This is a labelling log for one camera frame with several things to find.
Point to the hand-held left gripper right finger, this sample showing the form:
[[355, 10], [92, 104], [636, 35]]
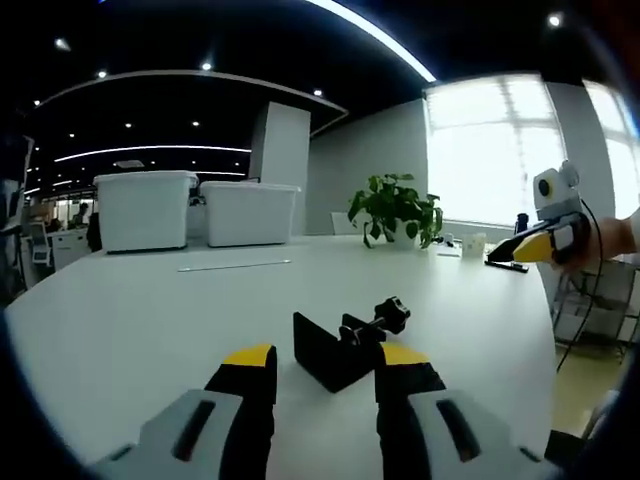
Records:
[[430, 405]]

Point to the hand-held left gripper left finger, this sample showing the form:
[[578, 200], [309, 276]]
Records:
[[226, 405]]

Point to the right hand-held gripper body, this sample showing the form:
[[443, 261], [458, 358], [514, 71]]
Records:
[[557, 210]]

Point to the black fixed fixture clamp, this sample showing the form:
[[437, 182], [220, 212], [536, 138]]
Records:
[[345, 345]]

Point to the white desk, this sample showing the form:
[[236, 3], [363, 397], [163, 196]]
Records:
[[200, 310]]

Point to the dark water bottle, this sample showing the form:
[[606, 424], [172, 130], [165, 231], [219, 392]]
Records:
[[521, 223]]

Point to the black flat device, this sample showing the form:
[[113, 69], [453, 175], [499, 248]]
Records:
[[506, 265]]

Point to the white paper cup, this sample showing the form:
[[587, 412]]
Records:
[[472, 246]]

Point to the white papers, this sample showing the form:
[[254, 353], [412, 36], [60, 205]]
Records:
[[448, 253]]

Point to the green potted plant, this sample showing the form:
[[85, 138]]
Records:
[[395, 210]]

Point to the white chair back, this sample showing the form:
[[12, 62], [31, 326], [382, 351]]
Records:
[[341, 223]]

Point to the small white storage box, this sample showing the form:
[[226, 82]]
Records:
[[248, 214]]

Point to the large white storage box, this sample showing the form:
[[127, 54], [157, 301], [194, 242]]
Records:
[[143, 210]]

